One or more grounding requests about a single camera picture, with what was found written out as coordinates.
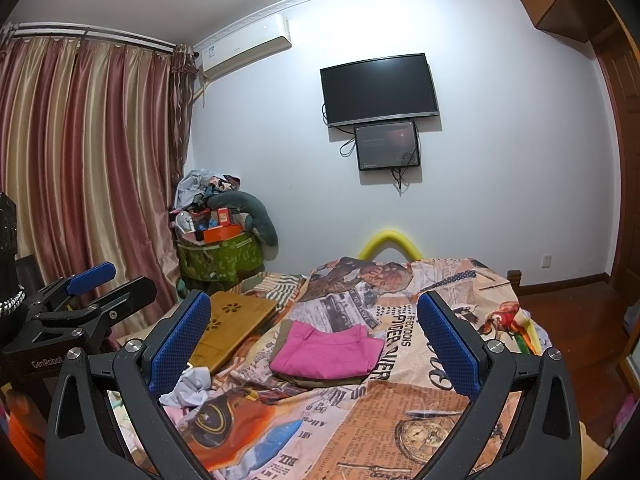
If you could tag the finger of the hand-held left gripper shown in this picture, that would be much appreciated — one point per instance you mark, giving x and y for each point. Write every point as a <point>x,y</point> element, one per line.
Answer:
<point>92,277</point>
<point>127,297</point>

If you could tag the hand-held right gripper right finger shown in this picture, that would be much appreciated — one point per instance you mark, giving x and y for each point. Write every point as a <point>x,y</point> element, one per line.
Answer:
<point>450,347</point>

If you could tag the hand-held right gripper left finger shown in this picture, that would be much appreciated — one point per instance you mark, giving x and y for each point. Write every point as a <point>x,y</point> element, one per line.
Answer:
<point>180,345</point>

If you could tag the olive green pants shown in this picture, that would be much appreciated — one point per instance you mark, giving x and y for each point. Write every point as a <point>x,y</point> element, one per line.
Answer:
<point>283,335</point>

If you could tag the pink pants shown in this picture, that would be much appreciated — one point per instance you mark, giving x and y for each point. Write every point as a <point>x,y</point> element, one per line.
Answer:
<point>325,352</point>

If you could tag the crumpled white cloth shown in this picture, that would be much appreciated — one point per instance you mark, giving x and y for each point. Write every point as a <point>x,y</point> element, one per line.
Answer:
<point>192,385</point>

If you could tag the wooden lap desk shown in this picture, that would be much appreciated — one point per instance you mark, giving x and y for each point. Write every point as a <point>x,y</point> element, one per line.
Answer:
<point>235,330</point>

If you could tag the printed blanket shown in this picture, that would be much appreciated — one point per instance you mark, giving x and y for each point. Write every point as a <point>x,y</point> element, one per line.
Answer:
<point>400,410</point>

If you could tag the green storage bag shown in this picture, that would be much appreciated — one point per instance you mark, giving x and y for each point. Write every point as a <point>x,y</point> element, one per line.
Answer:
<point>220,260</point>

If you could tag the orange box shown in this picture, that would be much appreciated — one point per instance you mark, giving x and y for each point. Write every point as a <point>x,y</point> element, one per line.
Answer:
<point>222,234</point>

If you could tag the striped curtain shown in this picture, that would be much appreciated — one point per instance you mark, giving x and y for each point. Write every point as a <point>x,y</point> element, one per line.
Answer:
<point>100,160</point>

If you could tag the yellow foam tube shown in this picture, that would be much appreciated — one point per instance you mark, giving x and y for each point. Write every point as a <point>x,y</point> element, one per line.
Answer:
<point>390,237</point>

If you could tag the pile of clothes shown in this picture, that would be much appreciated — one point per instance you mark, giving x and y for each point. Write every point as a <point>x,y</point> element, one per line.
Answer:
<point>200,185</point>

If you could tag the grey plush pillow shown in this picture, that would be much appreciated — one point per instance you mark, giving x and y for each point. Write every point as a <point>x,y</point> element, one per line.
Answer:
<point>260,220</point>

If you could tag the small black monitor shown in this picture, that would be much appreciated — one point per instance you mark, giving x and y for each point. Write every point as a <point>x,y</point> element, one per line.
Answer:
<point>386,146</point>

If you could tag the curtain rod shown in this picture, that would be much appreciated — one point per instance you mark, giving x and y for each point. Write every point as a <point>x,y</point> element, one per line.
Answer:
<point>90,35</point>

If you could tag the wooden door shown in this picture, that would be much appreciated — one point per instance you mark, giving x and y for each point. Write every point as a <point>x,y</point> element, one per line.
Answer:
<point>620,135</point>

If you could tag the white air conditioner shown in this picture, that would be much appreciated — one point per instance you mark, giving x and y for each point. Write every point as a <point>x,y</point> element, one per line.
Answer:
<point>240,47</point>

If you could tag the wooden bed post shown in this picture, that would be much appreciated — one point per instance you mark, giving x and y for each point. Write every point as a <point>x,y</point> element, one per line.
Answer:
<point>513,279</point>

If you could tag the black wall television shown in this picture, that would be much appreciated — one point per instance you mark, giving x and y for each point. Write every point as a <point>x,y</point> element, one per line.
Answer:
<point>380,90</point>

